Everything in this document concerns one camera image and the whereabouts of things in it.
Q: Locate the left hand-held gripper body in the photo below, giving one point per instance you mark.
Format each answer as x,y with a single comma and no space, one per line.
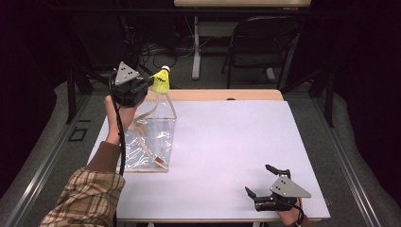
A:
127,85

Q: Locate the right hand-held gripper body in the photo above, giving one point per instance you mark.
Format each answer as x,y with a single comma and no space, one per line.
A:
285,192

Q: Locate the yellow shuttlecock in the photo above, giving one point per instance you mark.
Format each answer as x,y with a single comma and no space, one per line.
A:
160,82

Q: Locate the clear bag with beige trim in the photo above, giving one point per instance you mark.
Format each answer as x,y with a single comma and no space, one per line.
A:
151,138

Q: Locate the person's right hand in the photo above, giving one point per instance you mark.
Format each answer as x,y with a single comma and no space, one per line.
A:
288,216

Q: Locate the person's left hand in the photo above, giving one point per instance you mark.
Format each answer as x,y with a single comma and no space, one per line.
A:
124,115

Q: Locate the black metal stand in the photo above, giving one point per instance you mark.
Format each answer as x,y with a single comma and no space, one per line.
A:
71,94
329,97

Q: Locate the white desk with metal legs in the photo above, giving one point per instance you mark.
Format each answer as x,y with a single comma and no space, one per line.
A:
196,47

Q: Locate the black folding chair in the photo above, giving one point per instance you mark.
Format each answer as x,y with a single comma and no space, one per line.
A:
261,41

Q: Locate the aluminium floor rail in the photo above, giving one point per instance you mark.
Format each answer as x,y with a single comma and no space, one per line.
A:
47,164
346,164

